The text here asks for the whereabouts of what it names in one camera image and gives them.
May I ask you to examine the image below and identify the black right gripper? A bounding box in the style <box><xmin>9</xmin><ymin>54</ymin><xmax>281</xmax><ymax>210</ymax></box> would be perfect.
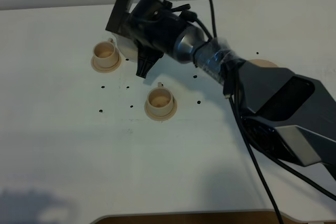
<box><xmin>125</xmin><ymin>0</ymin><xmax>205</xmax><ymax>79</ymax></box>

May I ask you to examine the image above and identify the beige teapot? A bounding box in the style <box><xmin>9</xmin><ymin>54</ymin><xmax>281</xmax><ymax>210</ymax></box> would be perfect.
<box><xmin>115</xmin><ymin>35</ymin><xmax>138</xmax><ymax>62</ymax></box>

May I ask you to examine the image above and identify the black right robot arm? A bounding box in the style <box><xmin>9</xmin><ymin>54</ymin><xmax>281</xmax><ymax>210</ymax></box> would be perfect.
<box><xmin>124</xmin><ymin>0</ymin><xmax>335</xmax><ymax>175</ymax></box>

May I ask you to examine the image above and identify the beige teapot coaster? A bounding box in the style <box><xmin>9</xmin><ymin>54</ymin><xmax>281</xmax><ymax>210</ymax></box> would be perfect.
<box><xmin>249</xmin><ymin>59</ymin><xmax>278</xmax><ymax>68</ymax></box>

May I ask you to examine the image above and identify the beige far saucer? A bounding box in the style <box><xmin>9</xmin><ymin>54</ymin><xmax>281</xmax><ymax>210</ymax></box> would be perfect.
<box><xmin>91</xmin><ymin>56</ymin><xmax>121</xmax><ymax>73</ymax></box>

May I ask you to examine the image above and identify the beige saucer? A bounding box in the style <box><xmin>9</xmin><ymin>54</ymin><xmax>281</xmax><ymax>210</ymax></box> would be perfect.
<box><xmin>91</xmin><ymin>56</ymin><xmax>121</xmax><ymax>73</ymax></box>
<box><xmin>144</xmin><ymin>98</ymin><xmax>177</xmax><ymax>121</ymax></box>

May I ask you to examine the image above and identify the beige far teacup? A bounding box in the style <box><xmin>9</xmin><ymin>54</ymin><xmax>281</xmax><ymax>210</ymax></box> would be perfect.
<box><xmin>93</xmin><ymin>38</ymin><xmax>119</xmax><ymax>67</ymax></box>

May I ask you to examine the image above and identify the beige teacup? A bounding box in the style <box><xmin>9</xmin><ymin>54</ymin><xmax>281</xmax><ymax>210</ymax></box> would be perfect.
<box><xmin>93</xmin><ymin>38</ymin><xmax>119</xmax><ymax>67</ymax></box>
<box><xmin>146</xmin><ymin>82</ymin><xmax>174</xmax><ymax>107</ymax></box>

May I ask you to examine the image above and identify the beige near teacup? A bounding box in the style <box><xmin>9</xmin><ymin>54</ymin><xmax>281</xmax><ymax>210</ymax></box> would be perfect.
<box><xmin>146</xmin><ymin>82</ymin><xmax>174</xmax><ymax>107</ymax></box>

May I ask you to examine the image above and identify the beige near saucer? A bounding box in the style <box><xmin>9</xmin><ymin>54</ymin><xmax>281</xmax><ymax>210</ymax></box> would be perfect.
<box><xmin>144</xmin><ymin>98</ymin><xmax>177</xmax><ymax>121</ymax></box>

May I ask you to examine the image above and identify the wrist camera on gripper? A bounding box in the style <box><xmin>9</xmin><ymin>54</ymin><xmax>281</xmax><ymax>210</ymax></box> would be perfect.
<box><xmin>106</xmin><ymin>0</ymin><xmax>133</xmax><ymax>36</ymax></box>

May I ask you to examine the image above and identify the black camera cable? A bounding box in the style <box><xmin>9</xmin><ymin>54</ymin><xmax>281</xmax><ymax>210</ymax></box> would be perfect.
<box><xmin>125</xmin><ymin>0</ymin><xmax>336</xmax><ymax>224</ymax></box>

